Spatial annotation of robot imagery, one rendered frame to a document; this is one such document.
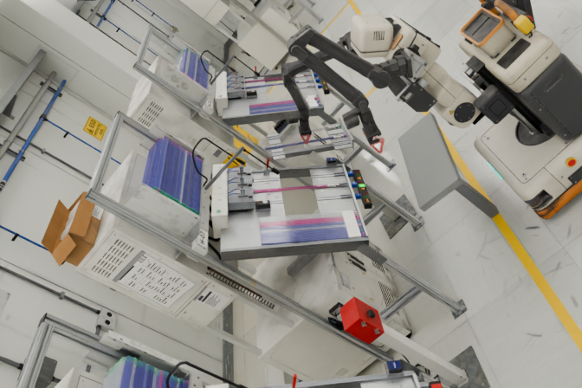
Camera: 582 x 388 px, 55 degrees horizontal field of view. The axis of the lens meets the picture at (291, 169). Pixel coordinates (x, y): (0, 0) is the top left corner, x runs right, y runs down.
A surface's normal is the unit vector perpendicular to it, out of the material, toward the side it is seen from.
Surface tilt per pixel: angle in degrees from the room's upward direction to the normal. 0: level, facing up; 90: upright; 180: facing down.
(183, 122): 90
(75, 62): 90
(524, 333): 0
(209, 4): 90
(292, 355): 90
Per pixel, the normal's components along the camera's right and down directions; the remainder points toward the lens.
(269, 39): 0.10, 0.53
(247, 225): -0.02, -0.84
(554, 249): -0.75, -0.52
